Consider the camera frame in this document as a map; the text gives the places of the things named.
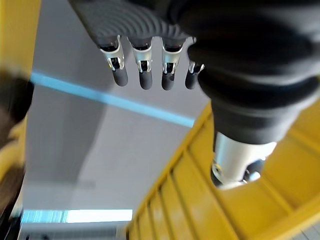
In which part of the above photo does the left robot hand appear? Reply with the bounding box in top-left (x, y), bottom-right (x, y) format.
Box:
top-left (68, 0), bottom-right (320, 191)

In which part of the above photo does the yellow ribbed shelf board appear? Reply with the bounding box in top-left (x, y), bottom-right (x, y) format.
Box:
top-left (125, 101), bottom-right (320, 240)

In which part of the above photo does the blue floor tape line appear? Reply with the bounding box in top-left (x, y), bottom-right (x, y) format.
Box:
top-left (30, 70), bottom-right (196, 129)

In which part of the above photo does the pale blue floor tape strip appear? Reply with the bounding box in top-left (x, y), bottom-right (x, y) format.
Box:
top-left (20, 208), bottom-right (134, 225)

